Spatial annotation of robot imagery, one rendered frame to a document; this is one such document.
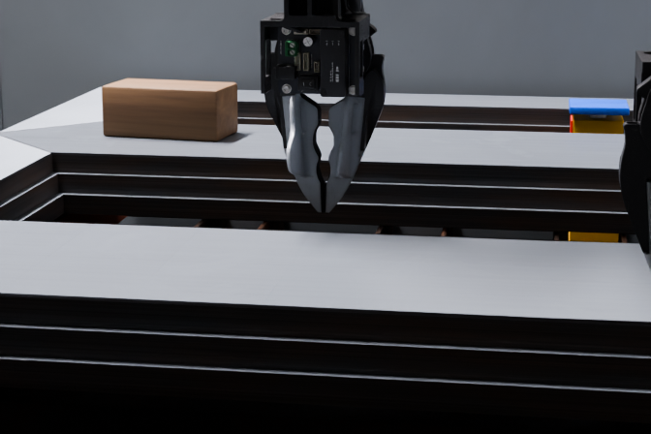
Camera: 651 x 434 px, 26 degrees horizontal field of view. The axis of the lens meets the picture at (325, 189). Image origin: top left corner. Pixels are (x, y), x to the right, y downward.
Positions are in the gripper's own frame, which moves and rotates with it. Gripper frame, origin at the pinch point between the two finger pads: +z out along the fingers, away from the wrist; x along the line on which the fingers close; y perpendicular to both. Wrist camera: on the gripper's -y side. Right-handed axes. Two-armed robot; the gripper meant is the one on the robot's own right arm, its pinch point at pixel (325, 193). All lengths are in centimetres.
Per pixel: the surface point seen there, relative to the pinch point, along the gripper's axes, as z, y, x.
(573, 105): -1.0, -41.4, 19.4
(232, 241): 0.8, 12.6, -4.5
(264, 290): 0.9, 23.9, 0.0
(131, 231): 0.8, 10.7, -12.2
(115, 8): -9, -63, -36
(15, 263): 0.8, 20.2, -17.1
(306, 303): 0.9, 26.3, 3.0
